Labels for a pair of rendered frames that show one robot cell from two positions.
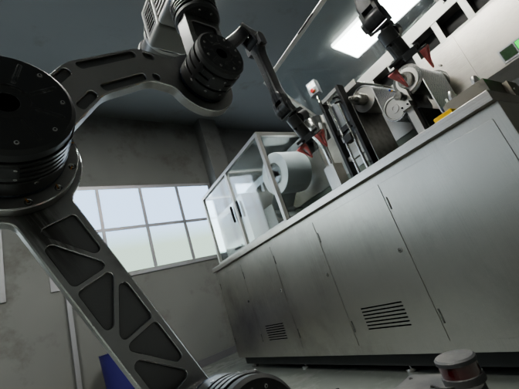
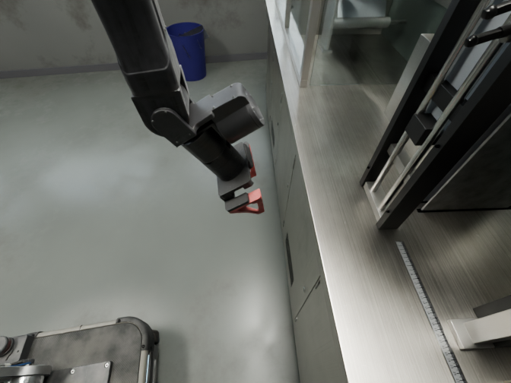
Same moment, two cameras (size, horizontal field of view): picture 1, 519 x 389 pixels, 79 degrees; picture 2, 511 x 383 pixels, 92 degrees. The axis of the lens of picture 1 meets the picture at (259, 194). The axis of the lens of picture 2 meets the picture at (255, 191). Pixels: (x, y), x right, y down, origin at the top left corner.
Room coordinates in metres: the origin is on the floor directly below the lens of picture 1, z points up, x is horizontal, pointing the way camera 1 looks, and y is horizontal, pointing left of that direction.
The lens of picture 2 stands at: (1.08, -0.49, 1.45)
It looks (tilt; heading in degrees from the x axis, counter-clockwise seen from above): 52 degrees down; 33
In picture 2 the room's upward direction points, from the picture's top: straight up
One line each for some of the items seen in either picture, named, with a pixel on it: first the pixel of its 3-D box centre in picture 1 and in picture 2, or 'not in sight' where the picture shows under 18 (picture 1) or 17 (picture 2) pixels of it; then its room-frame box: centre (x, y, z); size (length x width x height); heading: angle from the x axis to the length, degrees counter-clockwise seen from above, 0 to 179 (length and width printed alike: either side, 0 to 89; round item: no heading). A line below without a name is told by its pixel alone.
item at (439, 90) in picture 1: (445, 96); not in sight; (1.39, -0.98, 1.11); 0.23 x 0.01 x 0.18; 125
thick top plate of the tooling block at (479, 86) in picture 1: (487, 100); not in sight; (1.31, -1.09, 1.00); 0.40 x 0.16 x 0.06; 125
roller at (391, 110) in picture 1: (408, 109); not in sight; (1.54, -0.88, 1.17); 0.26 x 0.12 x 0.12; 125
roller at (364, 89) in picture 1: (378, 100); not in sight; (1.65, -0.81, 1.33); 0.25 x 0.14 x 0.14; 125
